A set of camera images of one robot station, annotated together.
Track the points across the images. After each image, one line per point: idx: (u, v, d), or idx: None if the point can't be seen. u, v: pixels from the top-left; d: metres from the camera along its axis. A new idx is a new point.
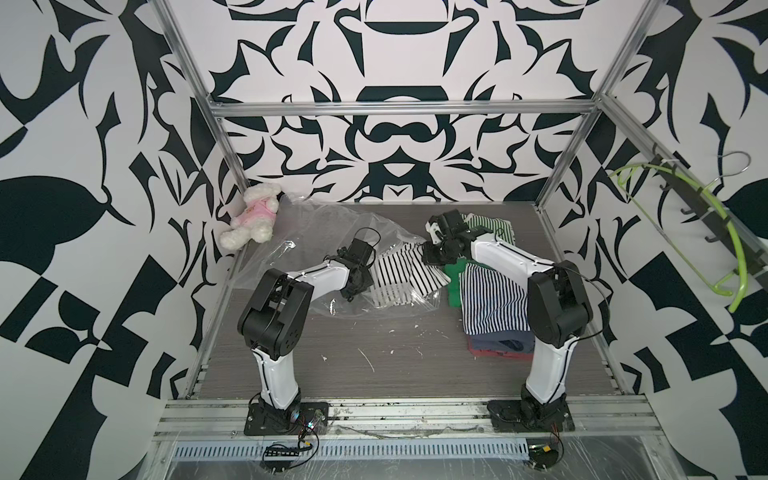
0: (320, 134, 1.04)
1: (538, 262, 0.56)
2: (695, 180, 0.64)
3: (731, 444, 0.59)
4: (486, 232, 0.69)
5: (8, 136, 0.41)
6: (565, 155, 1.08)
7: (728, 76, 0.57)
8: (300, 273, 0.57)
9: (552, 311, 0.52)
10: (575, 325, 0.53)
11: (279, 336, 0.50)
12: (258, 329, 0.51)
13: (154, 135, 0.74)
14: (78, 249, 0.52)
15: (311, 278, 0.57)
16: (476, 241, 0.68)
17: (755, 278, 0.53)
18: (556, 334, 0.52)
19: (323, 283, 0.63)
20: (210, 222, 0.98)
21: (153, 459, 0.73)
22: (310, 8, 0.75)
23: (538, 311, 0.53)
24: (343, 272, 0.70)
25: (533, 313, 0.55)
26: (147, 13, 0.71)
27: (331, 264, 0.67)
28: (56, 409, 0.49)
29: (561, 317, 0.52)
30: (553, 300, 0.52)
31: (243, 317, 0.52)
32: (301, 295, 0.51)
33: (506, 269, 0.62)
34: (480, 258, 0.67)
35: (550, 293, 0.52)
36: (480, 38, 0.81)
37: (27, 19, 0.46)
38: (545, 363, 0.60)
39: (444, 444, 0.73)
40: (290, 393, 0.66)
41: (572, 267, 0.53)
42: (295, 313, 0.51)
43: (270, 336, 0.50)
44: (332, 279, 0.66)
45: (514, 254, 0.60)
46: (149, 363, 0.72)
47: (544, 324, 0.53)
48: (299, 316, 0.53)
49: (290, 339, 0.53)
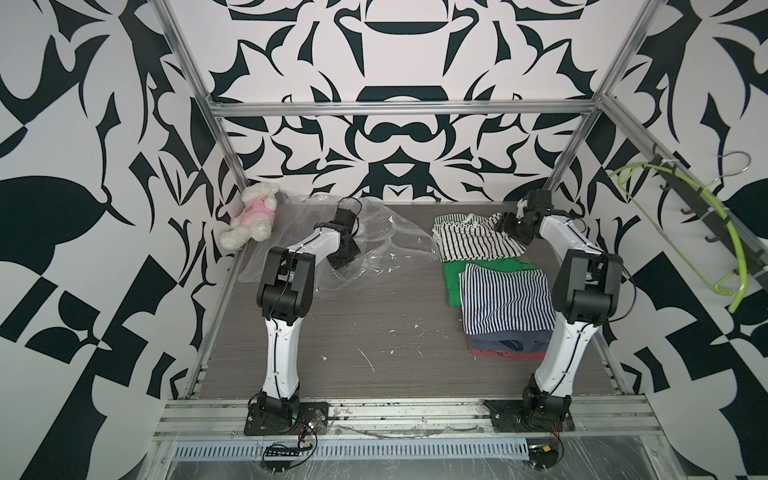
0: (320, 133, 1.03)
1: (590, 245, 0.60)
2: (695, 180, 0.64)
3: (732, 444, 0.59)
4: (564, 215, 0.72)
5: (8, 136, 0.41)
6: (565, 155, 1.08)
7: (728, 77, 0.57)
8: (299, 244, 0.64)
9: (572, 284, 0.57)
10: (591, 309, 0.57)
11: (296, 301, 0.58)
12: (274, 298, 0.58)
13: (154, 134, 0.74)
14: (78, 249, 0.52)
15: (311, 247, 0.64)
16: (546, 216, 0.74)
17: (755, 278, 0.53)
18: (567, 305, 0.57)
19: (320, 249, 0.69)
20: (210, 221, 0.98)
21: (153, 459, 0.73)
22: (311, 8, 0.75)
23: (562, 281, 0.59)
24: (335, 236, 0.76)
25: (557, 285, 0.61)
26: (147, 14, 0.71)
27: (322, 230, 0.74)
28: (56, 409, 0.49)
29: (581, 294, 0.57)
30: (579, 275, 0.56)
31: (260, 292, 0.59)
32: (305, 266, 0.58)
33: (559, 245, 0.67)
34: (543, 232, 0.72)
35: (580, 268, 0.56)
36: (480, 38, 0.81)
37: (27, 19, 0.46)
38: (555, 345, 0.63)
39: (444, 444, 0.73)
40: (291, 385, 0.67)
41: (617, 259, 0.56)
42: (305, 279, 0.59)
43: (287, 302, 0.58)
44: (328, 245, 0.74)
45: (572, 235, 0.64)
46: (149, 362, 0.73)
47: (560, 295, 0.59)
48: (309, 283, 0.61)
49: (305, 303, 0.61)
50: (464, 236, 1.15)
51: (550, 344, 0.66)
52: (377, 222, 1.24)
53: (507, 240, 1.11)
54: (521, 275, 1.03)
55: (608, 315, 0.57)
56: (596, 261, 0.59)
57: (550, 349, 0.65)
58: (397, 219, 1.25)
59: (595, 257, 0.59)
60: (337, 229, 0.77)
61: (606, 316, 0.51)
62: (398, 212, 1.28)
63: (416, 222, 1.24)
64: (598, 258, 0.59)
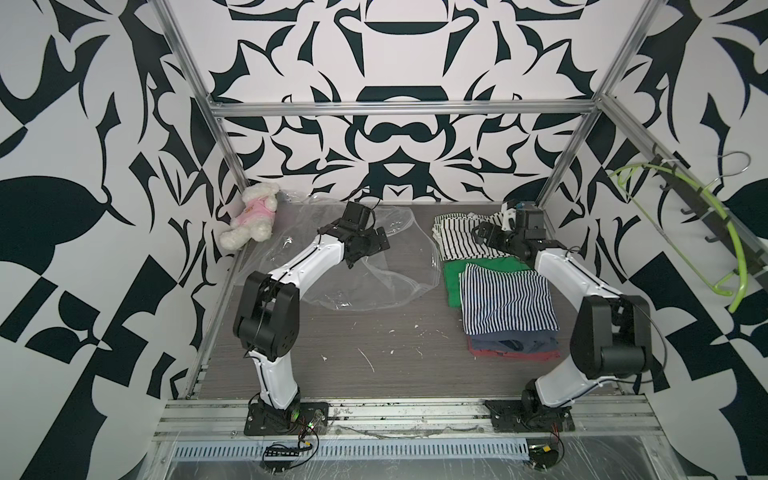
0: (320, 134, 1.04)
1: (604, 287, 0.52)
2: (695, 180, 0.64)
3: (732, 443, 0.59)
4: (561, 248, 0.65)
5: (9, 136, 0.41)
6: (565, 155, 1.08)
7: (728, 77, 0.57)
8: (287, 269, 0.54)
9: (599, 340, 0.47)
10: (624, 367, 0.47)
11: (273, 339, 0.49)
12: (251, 332, 0.50)
13: (155, 135, 0.74)
14: (78, 249, 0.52)
15: (299, 273, 0.54)
16: (542, 252, 0.64)
17: (755, 278, 0.53)
18: (596, 364, 0.47)
19: (314, 269, 0.59)
20: (210, 221, 0.98)
21: (153, 459, 0.73)
22: (311, 8, 0.75)
23: (585, 336, 0.48)
24: (333, 252, 0.64)
25: (579, 339, 0.50)
26: (147, 13, 0.71)
27: (321, 245, 0.62)
28: (56, 409, 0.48)
29: (609, 351, 0.47)
30: (605, 329, 0.47)
31: (236, 323, 0.51)
32: (286, 300, 0.48)
33: (566, 287, 0.57)
34: (540, 269, 0.66)
35: (605, 321, 0.47)
36: (480, 38, 0.81)
37: (27, 20, 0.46)
38: (567, 381, 0.57)
39: (444, 444, 0.73)
40: (291, 394, 0.67)
41: (643, 305, 0.47)
42: (284, 316, 0.49)
43: (264, 338, 0.50)
44: (324, 262, 0.62)
45: (579, 273, 0.56)
46: (149, 362, 0.73)
47: (586, 352, 0.48)
48: (291, 318, 0.52)
49: (286, 339, 0.52)
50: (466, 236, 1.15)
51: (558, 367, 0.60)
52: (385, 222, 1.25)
53: None
54: (521, 275, 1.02)
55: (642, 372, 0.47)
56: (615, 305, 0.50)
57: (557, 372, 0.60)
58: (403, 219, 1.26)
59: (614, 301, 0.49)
60: (339, 237, 0.65)
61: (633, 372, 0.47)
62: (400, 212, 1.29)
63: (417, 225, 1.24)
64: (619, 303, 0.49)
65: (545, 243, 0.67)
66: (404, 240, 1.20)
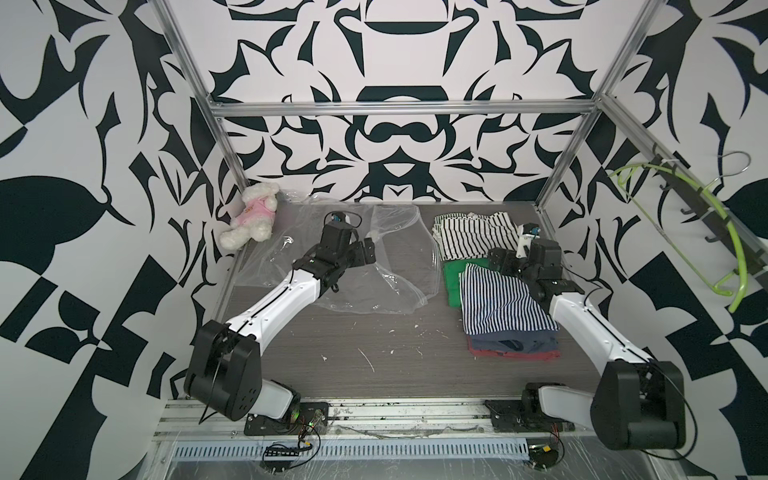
0: (320, 134, 1.04)
1: (628, 348, 0.47)
2: (695, 180, 0.64)
3: (731, 443, 0.59)
4: (579, 292, 0.60)
5: (8, 136, 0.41)
6: (565, 155, 1.08)
7: (728, 77, 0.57)
8: (249, 318, 0.48)
9: (625, 415, 0.42)
10: (651, 442, 0.42)
11: (227, 398, 0.43)
12: (206, 390, 0.44)
13: (155, 135, 0.74)
14: (78, 248, 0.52)
15: (263, 321, 0.48)
16: (558, 297, 0.60)
17: (755, 278, 0.53)
18: (622, 439, 0.42)
19: (282, 313, 0.52)
20: (210, 221, 0.98)
21: (153, 458, 0.73)
22: (310, 8, 0.75)
23: (608, 404, 0.43)
24: (306, 291, 0.57)
25: (604, 407, 0.44)
26: (147, 13, 0.71)
27: (292, 284, 0.56)
28: (56, 409, 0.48)
29: (634, 426, 0.42)
30: (631, 402, 0.42)
31: (189, 378, 0.45)
32: (240, 358, 0.42)
33: (587, 342, 0.52)
34: (557, 316, 0.60)
35: (632, 394, 0.42)
36: (480, 38, 0.81)
37: (27, 20, 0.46)
38: (568, 403, 0.57)
39: (444, 444, 0.73)
40: (285, 400, 0.65)
41: (675, 376, 0.42)
42: (239, 376, 0.42)
43: (219, 397, 0.43)
44: (295, 302, 0.55)
45: (599, 328, 0.51)
46: (149, 362, 0.73)
47: (611, 423, 0.43)
48: (250, 373, 0.45)
49: (244, 397, 0.45)
50: (467, 235, 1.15)
51: (568, 397, 0.57)
52: (387, 222, 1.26)
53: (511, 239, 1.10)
54: None
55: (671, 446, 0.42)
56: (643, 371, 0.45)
57: (564, 400, 0.58)
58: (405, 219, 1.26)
59: (642, 366, 0.44)
60: (315, 273, 0.59)
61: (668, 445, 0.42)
62: (401, 211, 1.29)
63: (418, 225, 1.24)
64: (646, 368, 0.45)
65: (560, 285, 0.63)
66: (405, 239, 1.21)
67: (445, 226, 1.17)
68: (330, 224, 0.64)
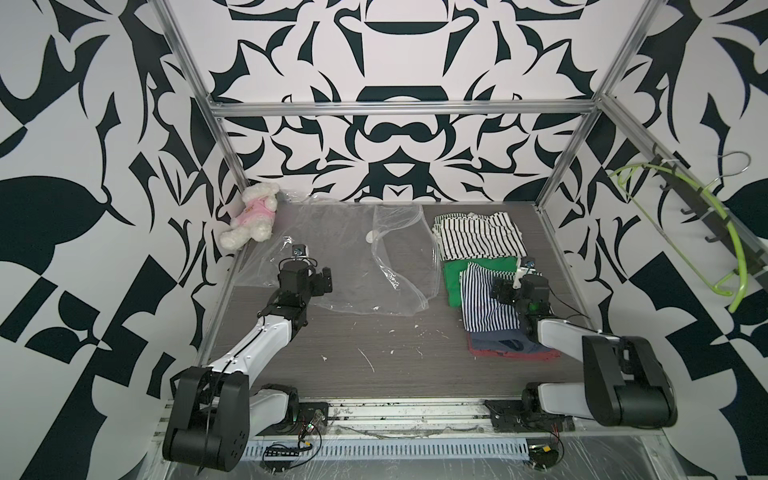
0: (320, 134, 1.04)
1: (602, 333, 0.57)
2: (695, 180, 0.64)
3: (730, 442, 0.59)
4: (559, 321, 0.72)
5: (8, 136, 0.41)
6: (565, 155, 1.08)
7: (728, 77, 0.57)
8: (231, 357, 0.48)
9: (610, 380, 0.45)
10: (644, 409, 0.43)
11: (219, 447, 0.41)
12: (191, 443, 0.41)
13: (155, 135, 0.74)
14: (78, 248, 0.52)
15: (246, 359, 0.48)
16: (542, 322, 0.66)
17: (755, 278, 0.53)
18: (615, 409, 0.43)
19: (263, 351, 0.53)
20: (210, 222, 0.98)
21: (153, 459, 0.73)
22: (311, 8, 0.75)
23: (595, 382, 0.46)
24: (280, 331, 0.59)
25: (593, 389, 0.47)
26: (147, 13, 0.71)
27: (267, 325, 0.58)
28: (56, 408, 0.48)
29: (622, 391, 0.44)
30: (611, 370, 0.46)
31: (169, 437, 0.42)
32: (232, 394, 0.42)
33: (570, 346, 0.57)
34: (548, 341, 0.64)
35: (608, 361, 0.46)
36: (480, 38, 0.81)
37: (27, 20, 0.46)
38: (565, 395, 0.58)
39: (444, 444, 0.73)
40: (281, 406, 0.64)
41: (642, 343, 0.47)
42: (231, 414, 0.42)
43: (207, 450, 0.41)
44: (273, 342, 0.57)
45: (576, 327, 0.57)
46: (149, 362, 0.73)
47: (602, 399, 0.45)
48: (240, 414, 0.44)
49: (234, 443, 0.43)
50: (468, 235, 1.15)
51: (568, 385, 0.57)
52: (388, 222, 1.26)
53: (511, 239, 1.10)
54: None
55: (666, 415, 0.43)
56: (621, 351, 0.50)
57: (562, 393, 0.59)
58: (405, 218, 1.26)
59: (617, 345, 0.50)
60: (286, 316, 0.62)
61: (666, 420, 0.43)
62: (401, 211, 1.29)
63: (419, 224, 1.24)
64: (622, 346, 0.50)
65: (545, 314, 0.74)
66: (405, 238, 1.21)
67: (445, 226, 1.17)
68: (286, 267, 0.67)
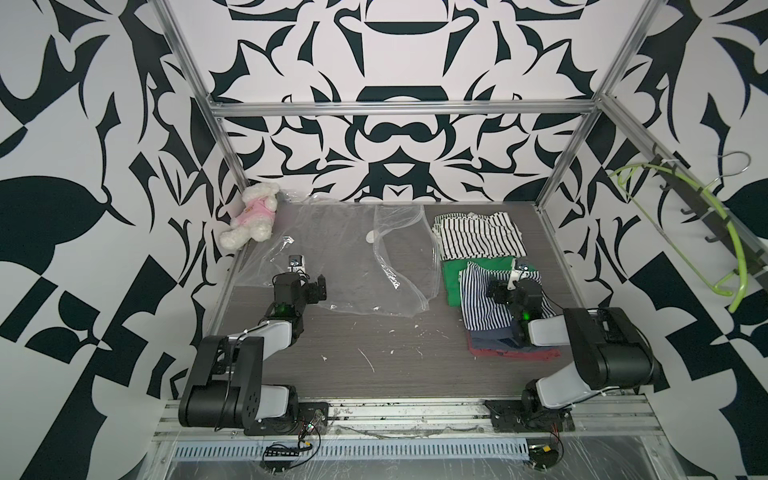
0: (320, 134, 1.04)
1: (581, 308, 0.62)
2: (695, 180, 0.64)
3: (731, 443, 0.59)
4: None
5: (8, 137, 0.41)
6: (565, 155, 1.08)
7: (728, 77, 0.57)
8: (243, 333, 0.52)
9: (592, 338, 0.49)
10: (627, 360, 0.46)
11: (237, 404, 0.43)
12: (207, 404, 0.43)
13: (155, 135, 0.74)
14: (78, 248, 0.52)
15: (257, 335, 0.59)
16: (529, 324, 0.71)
17: (755, 278, 0.53)
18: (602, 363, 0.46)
19: (271, 339, 0.58)
20: (210, 222, 0.98)
21: (153, 459, 0.73)
22: (310, 8, 0.75)
23: (580, 347, 0.50)
24: (286, 326, 0.65)
25: (580, 355, 0.50)
26: (147, 13, 0.71)
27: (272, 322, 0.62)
28: (56, 408, 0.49)
29: (604, 347, 0.48)
30: (592, 330, 0.50)
31: (185, 402, 0.43)
32: (249, 351, 0.46)
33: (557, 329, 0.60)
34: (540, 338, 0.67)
35: (589, 324, 0.51)
36: (480, 38, 0.81)
37: (26, 20, 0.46)
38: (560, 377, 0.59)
39: (444, 444, 0.73)
40: (281, 400, 0.64)
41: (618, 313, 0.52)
42: (248, 372, 0.45)
43: (226, 408, 0.43)
44: (280, 335, 0.63)
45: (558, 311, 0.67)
46: (149, 362, 0.73)
47: (588, 358, 0.48)
48: (255, 374, 0.47)
49: (250, 403, 0.46)
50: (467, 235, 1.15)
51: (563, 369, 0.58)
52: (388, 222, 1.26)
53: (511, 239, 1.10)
54: None
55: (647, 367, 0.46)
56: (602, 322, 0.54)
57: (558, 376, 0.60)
58: (405, 218, 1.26)
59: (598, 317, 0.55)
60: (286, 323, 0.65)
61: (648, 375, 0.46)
62: (401, 211, 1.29)
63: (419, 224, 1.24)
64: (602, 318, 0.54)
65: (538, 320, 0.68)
66: (405, 238, 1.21)
67: (444, 226, 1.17)
68: (279, 279, 0.71)
